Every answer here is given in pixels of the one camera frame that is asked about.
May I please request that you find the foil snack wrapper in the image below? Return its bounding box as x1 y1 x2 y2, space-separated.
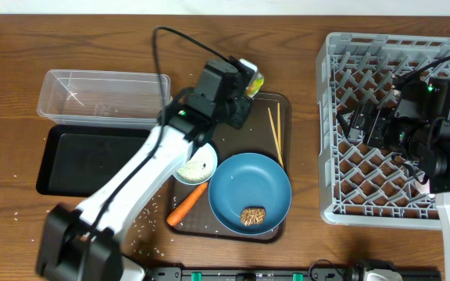
245 73 265 98

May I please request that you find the blue plate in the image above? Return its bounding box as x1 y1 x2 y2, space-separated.
208 153 292 236

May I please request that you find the brown noodle clump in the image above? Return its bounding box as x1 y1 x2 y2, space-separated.
240 207 266 226

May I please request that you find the orange carrot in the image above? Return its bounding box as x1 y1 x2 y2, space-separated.
166 182 209 226

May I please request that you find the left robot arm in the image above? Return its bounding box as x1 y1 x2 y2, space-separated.
35 57 262 281

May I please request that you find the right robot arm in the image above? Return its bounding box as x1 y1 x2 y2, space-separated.
336 76 450 280

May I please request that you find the grey dishwasher rack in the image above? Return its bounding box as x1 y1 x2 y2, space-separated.
316 32 450 230

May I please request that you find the wooden chopstick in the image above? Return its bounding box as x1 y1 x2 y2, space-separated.
267 108 284 168
277 103 284 168

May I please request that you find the light blue rice bowl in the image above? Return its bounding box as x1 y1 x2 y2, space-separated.
173 144 218 185

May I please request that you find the clear plastic bin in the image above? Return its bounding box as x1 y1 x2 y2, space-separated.
37 69 172 130

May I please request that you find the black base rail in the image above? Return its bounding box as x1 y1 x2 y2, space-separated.
144 259 442 281

